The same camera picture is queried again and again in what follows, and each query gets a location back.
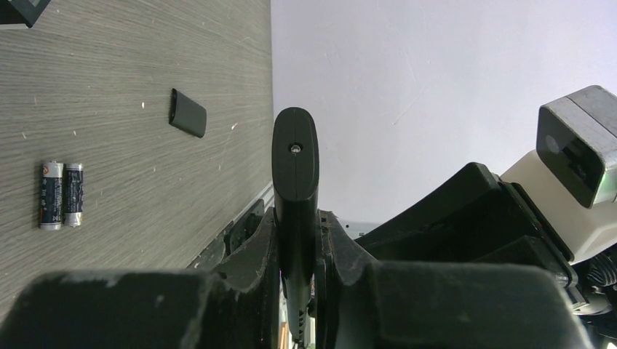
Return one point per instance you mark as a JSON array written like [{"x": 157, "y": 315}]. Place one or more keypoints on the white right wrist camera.
[{"x": 571, "y": 174}]

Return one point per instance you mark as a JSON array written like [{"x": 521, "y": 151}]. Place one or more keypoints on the white rectangular thermometer device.
[{"x": 21, "y": 14}]

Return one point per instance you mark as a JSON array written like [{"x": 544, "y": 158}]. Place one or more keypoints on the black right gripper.
[{"x": 515, "y": 234}]

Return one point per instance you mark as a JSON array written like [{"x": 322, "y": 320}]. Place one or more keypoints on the black remote control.
[{"x": 295, "y": 175}]

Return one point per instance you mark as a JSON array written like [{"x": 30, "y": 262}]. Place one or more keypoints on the black aaa battery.
[
  {"x": 51, "y": 198},
  {"x": 73, "y": 194}
]

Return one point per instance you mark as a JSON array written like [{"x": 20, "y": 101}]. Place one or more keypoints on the black remote battery cover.
[{"x": 187, "y": 115}]

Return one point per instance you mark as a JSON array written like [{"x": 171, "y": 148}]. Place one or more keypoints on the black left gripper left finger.
[{"x": 233, "y": 305}]

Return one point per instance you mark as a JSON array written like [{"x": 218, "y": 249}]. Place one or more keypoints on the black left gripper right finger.
[{"x": 362, "y": 302}]

